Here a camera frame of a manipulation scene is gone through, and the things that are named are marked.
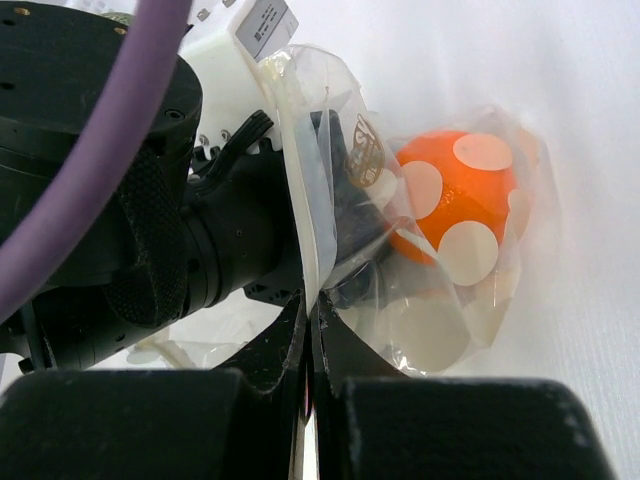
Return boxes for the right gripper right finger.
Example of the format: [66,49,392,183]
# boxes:
[310,295,615,479]

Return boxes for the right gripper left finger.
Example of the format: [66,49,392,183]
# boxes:
[1,295,306,479]

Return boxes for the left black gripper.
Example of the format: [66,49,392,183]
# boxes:
[184,110,389,305]

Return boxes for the clear zip top bag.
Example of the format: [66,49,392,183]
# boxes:
[259,45,548,376]

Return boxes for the fake orange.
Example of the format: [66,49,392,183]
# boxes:
[388,129,519,266]

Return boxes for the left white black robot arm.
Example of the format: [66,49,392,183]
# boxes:
[1,1,304,375]

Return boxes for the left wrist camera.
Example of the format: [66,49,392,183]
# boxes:
[180,0,298,147]

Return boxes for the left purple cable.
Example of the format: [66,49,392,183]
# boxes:
[0,0,194,321]

